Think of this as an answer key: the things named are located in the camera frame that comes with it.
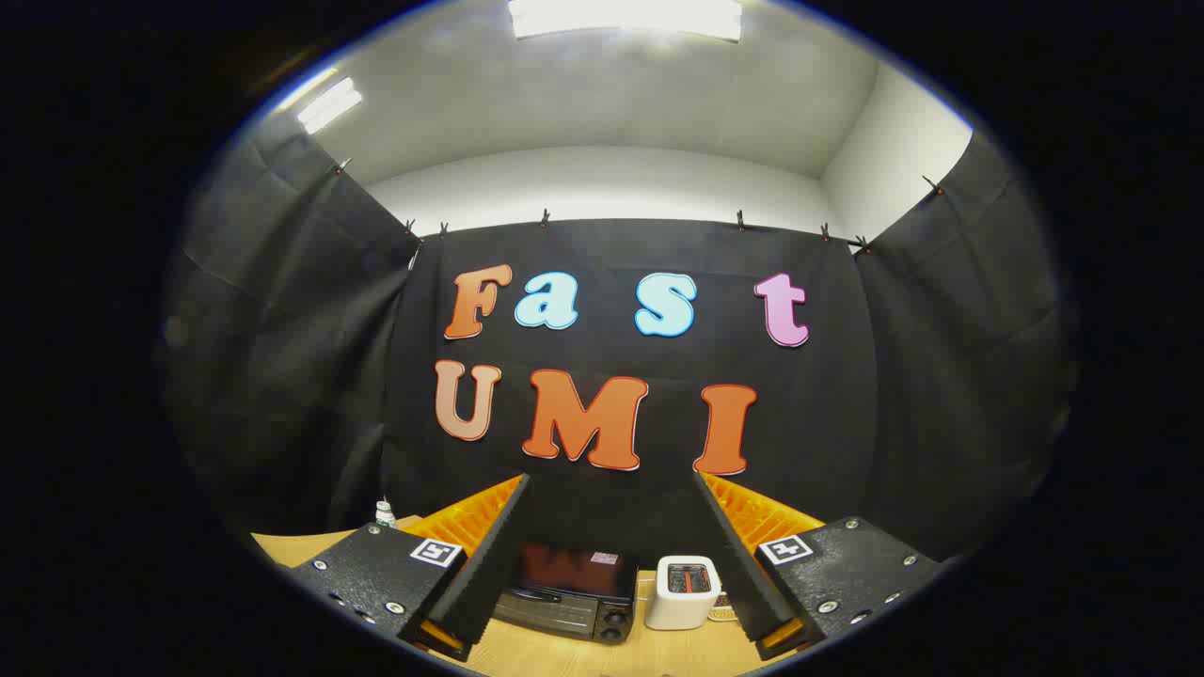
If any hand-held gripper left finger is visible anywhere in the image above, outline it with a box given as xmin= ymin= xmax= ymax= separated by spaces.
xmin=282 ymin=473 xmax=531 ymax=662

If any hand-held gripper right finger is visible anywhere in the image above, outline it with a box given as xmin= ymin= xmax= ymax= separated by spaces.
xmin=693 ymin=470 xmax=946 ymax=661

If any black toaster oven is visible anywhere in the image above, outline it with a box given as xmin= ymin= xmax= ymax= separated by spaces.
xmin=491 ymin=541 xmax=641 ymax=645

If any white toaster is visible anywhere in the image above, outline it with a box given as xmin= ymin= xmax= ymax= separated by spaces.
xmin=644 ymin=555 xmax=723 ymax=631

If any black backdrop cloth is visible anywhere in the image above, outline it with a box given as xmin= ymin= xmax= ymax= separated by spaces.
xmin=160 ymin=113 xmax=1078 ymax=603

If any small ceiling light panel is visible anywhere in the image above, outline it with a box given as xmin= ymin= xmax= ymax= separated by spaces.
xmin=296 ymin=77 xmax=364 ymax=134

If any large ceiling light panel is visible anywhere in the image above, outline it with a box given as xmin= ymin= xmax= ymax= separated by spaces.
xmin=508 ymin=0 xmax=744 ymax=43

